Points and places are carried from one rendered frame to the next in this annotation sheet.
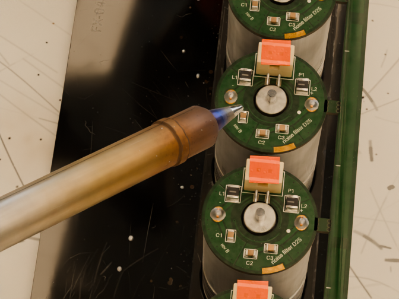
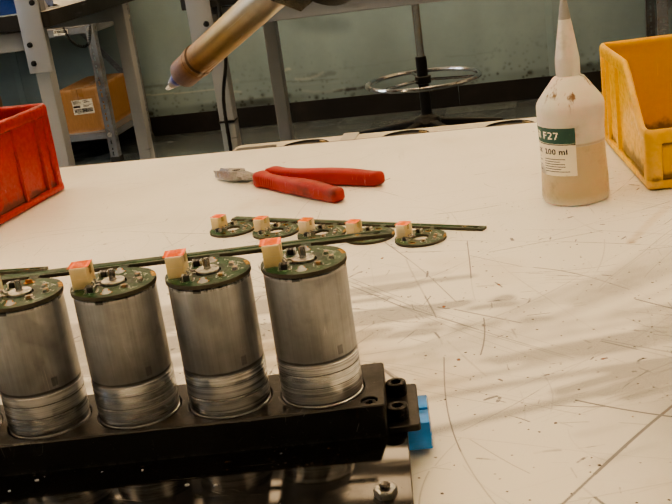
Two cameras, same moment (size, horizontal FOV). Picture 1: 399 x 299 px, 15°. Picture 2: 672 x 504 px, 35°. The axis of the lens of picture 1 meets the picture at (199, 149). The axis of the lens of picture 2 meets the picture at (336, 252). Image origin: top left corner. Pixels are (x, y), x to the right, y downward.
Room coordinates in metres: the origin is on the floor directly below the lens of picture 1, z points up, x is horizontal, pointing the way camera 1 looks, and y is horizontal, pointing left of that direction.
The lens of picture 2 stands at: (0.09, 0.28, 0.91)
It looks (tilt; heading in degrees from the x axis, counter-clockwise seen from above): 18 degrees down; 268
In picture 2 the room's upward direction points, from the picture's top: 8 degrees counter-clockwise
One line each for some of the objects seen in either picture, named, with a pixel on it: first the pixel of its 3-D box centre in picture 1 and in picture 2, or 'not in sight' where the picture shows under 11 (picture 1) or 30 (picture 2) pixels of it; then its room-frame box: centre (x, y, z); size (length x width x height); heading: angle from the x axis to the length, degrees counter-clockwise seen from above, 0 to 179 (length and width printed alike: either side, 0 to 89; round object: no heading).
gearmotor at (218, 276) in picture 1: (255, 255); (221, 348); (0.11, -0.01, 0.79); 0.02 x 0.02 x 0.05
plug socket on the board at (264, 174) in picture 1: (263, 180); (179, 263); (0.12, -0.01, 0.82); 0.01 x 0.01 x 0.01; 84
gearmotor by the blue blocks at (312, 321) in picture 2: not in sight; (315, 337); (0.08, -0.01, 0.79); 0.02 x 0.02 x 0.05
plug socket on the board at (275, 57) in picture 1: (274, 63); (85, 274); (0.15, -0.02, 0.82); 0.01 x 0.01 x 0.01; 84
